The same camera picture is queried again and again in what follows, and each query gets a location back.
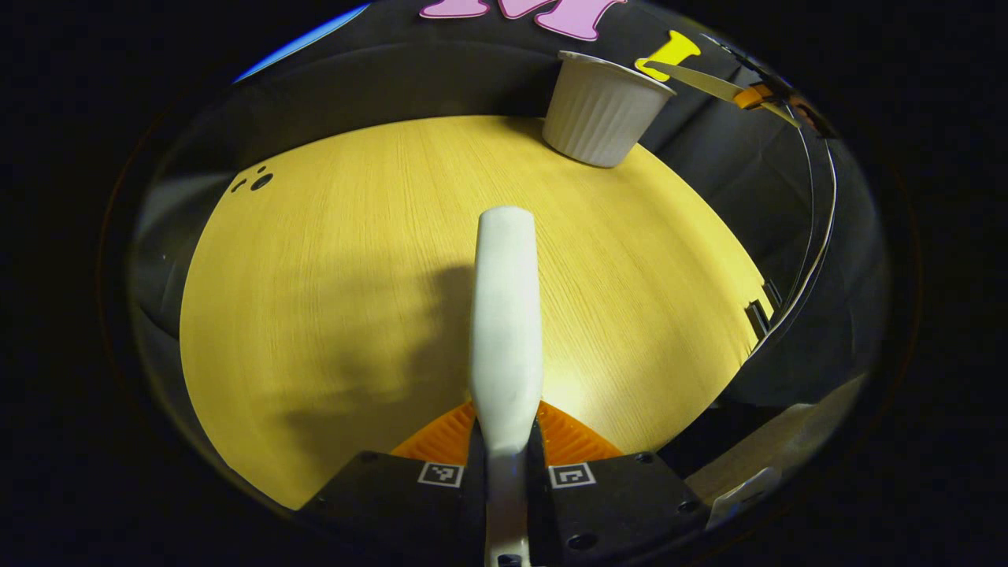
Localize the black bracket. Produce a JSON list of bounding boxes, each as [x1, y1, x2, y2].
[[744, 280, 782, 341]]

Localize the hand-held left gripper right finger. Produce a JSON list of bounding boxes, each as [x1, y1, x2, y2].
[[526, 400, 707, 561]]

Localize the white ribbed garbage bin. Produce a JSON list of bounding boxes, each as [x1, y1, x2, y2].
[[542, 51, 676, 168]]

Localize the thin gripper cable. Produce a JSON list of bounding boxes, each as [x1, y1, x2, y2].
[[744, 118, 838, 355]]

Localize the small white broom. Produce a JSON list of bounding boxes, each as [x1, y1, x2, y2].
[[470, 206, 544, 567]]

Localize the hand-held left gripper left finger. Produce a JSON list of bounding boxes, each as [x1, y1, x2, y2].
[[302, 400, 487, 552]]

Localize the wooden desktop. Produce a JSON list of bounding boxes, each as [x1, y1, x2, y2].
[[180, 115, 774, 511]]

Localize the white dustpan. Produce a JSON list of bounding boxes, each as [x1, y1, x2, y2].
[[644, 60, 802, 128]]

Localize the black backdrop cloth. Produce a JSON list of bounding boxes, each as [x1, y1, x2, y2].
[[126, 0, 891, 410]]

